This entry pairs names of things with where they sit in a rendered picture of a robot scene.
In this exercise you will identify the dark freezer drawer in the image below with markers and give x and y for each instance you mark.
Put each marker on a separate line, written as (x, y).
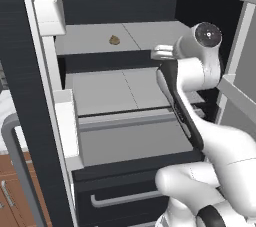
(120, 179)

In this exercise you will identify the small white door bin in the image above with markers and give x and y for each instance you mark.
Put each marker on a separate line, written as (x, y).
(68, 127)

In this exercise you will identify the grey fridge door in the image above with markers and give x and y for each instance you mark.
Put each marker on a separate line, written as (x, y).
(245, 51)

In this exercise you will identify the grey fridge shelf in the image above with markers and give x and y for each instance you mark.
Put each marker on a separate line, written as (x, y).
(106, 92)
(90, 39)

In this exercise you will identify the dark fridge door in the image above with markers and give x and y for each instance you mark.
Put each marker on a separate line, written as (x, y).
(30, 111)

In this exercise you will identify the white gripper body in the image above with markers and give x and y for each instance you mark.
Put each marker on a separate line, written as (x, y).
(162, 52)

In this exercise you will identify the grey crisper drawer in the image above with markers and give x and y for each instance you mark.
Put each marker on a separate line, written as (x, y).
(130, 141)

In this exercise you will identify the brown garlic bulb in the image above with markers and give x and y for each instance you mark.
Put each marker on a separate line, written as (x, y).
(114, 40)

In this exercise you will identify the brown wooden cupboard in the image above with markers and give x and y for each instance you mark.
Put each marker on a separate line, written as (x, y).
(10, 177)

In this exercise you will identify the large white door bin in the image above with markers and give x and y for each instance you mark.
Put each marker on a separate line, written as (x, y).
(50, 7)

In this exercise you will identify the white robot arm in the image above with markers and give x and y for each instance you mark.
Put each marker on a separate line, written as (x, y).
(230, 157)

